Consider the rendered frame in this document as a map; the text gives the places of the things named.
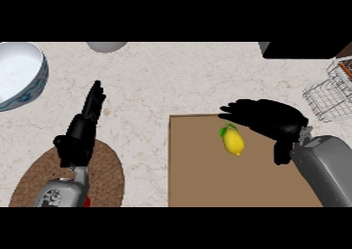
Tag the pale grey round object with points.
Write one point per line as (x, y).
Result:
(106, 46)

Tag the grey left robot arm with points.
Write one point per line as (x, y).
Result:
(63, 191)

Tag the brown round woven placemat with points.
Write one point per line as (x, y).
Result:
(106, 175)

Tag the brown flat tray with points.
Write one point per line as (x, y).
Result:
(239, 181)

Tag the white bowl with blue pattern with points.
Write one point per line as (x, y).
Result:
(11, 74)

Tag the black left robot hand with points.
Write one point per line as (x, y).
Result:
(81, 129)

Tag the yellow lemon with green leaves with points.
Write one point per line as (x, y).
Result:
(232, 141)

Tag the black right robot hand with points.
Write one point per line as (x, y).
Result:
(273, 117)

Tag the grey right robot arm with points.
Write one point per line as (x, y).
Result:
(325, 171)

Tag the black appliance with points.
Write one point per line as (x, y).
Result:
(301, 49)

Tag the small red object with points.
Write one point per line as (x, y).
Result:
(87, 202)

